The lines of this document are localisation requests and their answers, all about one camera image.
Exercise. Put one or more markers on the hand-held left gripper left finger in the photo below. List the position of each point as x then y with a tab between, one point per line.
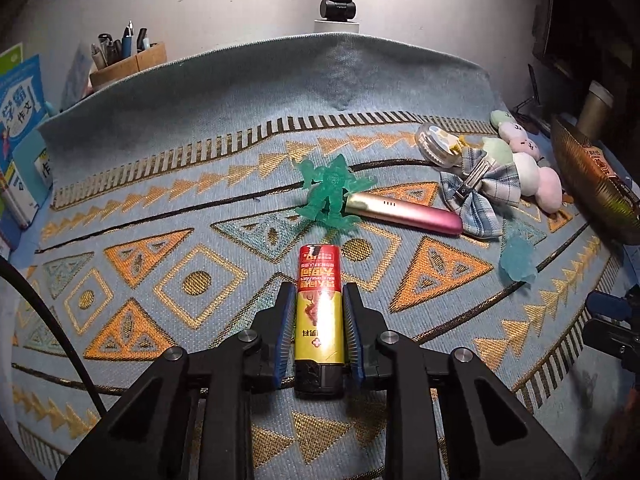
285	330

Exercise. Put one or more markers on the patterned blue mat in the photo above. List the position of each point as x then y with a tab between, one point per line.
200	125

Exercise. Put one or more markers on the gold ribbed bowl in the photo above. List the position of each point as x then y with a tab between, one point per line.
580	175

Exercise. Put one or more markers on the beige cup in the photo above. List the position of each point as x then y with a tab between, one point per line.
594	107

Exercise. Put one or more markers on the green translucent toy figure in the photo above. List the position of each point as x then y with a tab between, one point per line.
327	190

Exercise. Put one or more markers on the blue workbooks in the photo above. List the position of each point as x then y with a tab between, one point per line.
20	125

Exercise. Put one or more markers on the orange printed snack packet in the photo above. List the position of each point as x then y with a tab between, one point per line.
600	157

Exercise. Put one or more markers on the bunch of pens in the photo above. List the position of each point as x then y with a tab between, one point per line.
125	42

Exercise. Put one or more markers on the wooden pen holder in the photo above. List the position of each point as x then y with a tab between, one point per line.
125	67

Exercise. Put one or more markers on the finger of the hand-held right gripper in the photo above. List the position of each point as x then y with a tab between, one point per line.
607	304
610	337

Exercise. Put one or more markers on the dango plush toy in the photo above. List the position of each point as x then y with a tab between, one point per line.
520	140
527	170

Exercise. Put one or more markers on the red and yellow bottle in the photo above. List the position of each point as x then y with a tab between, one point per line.
320	320

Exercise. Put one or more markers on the plaid bow hair clip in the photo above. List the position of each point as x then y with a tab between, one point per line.
480	200

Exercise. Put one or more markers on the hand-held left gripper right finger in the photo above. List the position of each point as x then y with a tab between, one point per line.
352	330

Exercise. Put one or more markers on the teal translucent toy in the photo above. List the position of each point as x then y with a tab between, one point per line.
517	260

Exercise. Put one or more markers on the pink and gold gradient pen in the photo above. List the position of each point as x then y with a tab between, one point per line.
410	210

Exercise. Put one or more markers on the round clear plastic case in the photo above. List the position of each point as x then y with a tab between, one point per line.
435	142

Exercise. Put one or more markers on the black monitor stand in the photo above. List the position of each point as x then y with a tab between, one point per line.
534	87

